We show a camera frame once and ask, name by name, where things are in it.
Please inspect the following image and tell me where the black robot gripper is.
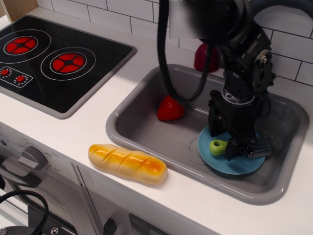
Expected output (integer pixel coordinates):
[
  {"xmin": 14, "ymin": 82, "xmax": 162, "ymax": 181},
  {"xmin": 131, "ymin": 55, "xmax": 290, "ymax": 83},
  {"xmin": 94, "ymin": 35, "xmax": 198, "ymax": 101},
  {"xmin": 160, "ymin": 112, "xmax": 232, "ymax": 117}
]
[{"xmin": 208, "ymin": 90, "xmax": 263, "ymax": 161}]

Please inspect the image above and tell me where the green handled grey spatula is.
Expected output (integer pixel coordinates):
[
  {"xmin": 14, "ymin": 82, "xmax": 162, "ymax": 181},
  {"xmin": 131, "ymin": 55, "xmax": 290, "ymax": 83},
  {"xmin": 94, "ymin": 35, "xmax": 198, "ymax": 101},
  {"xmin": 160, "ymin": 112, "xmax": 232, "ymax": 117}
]
[{"xmin": 209, "ymin": 137, "xmax": 273, "ymax": 159}]

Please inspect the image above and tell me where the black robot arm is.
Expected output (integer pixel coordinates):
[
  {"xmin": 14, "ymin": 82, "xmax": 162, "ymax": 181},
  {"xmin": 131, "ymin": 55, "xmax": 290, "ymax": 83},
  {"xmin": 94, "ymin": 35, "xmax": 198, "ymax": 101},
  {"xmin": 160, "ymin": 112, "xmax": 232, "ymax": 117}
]
[{"xmin": 157, "ymin": 0, "xmax": 275, "ymax": 160}]

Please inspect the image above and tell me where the blue plastic plate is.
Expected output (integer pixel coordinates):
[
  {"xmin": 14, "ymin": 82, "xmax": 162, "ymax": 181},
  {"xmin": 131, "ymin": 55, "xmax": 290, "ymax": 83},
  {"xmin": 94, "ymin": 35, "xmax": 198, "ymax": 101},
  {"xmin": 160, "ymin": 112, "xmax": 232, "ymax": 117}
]
[{"xmin": 198, "ymin": 126, "xmax": 266, "ymax": 175}]

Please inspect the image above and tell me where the grey plastic sink basin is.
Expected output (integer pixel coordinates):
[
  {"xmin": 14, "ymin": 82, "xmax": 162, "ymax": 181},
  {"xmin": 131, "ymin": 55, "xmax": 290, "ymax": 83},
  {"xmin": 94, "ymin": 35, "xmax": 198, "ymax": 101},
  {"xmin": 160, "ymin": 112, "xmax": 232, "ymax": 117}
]
[{"xmin": 106, "ymin": 68, "xmax": 309, "ymax": 205}]

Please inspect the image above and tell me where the red toy strawberry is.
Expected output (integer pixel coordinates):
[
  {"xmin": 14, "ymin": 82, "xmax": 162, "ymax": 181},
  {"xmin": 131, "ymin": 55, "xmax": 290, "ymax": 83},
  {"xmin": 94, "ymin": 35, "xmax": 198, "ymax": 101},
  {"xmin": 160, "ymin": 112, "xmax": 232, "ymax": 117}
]
[{"xmin": 157, "ymin": 95, "xmax": 185, "ymax": 121}]

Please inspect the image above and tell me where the dark red toy pepper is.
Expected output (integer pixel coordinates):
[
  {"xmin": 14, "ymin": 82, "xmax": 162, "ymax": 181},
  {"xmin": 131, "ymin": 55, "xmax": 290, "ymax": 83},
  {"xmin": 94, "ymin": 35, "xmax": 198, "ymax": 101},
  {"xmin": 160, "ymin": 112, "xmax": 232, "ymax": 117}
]
[{"xmin": 194, "ymin": 43, "xmax": 220, "ymax": 73}]

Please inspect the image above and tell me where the toy bread loaf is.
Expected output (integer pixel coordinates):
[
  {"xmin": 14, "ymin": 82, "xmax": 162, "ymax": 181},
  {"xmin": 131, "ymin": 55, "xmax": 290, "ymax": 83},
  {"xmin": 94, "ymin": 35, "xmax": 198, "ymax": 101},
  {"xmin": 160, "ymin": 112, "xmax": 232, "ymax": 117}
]
[{"xmin": 88, "ymin": 144, "xmax": 167, "ymax": 185}]

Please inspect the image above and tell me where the dark grey faucet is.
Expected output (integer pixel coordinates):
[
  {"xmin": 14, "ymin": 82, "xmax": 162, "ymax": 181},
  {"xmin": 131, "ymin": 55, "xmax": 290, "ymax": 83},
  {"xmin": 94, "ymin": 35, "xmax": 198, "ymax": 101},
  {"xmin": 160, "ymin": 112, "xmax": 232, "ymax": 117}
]
[{"xmin": 249, "ymin": 0, "xmax": 313, "ymax": 26}]

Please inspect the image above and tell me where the toy oven front panel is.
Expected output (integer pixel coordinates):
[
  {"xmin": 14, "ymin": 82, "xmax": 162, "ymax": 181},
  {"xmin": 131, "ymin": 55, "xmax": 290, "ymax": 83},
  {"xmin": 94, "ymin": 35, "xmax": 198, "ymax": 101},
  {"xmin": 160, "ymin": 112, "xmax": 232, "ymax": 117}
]
[{"xmin": 0, "ymin": 122, "xmax": 172, "ymax": 235}]

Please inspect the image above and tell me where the black toy stovetop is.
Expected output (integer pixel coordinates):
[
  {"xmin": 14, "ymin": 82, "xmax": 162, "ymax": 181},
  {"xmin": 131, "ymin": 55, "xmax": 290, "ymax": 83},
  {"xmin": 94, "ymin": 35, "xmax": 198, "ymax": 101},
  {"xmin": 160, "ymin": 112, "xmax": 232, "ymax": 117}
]
[{"xmin": 0, "ymin": 16, "xmax": 136, "ymax": 119}]

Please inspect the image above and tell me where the grey oven knob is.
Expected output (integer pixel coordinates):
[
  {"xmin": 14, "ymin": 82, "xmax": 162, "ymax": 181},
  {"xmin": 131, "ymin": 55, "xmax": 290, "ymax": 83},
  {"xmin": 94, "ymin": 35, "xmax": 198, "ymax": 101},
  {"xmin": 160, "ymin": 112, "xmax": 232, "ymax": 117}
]
[{"xmin": 18, "ymin": 146, "xmax": 48, "ymax": 171}]

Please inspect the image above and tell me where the black braided cable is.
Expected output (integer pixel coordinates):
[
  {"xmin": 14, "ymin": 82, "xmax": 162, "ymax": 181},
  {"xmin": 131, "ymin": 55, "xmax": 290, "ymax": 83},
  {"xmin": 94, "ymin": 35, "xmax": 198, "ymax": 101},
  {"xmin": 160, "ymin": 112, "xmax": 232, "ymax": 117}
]
[
  {"xmin": 0, "ymin": 190, "xmax": 49, "ymax": 235},
  {"xmin": 156, "ymin": 0, "xmax": 213, "ymax": 104}
]

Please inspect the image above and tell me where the black braided cable lower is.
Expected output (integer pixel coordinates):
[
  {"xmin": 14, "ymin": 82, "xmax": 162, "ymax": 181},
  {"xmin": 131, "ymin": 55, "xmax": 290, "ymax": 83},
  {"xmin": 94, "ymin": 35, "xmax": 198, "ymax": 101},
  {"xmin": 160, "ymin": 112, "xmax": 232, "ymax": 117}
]
[{"xmin": 0, "ymin": 190, "xmax": 49, "ymax": 235}]

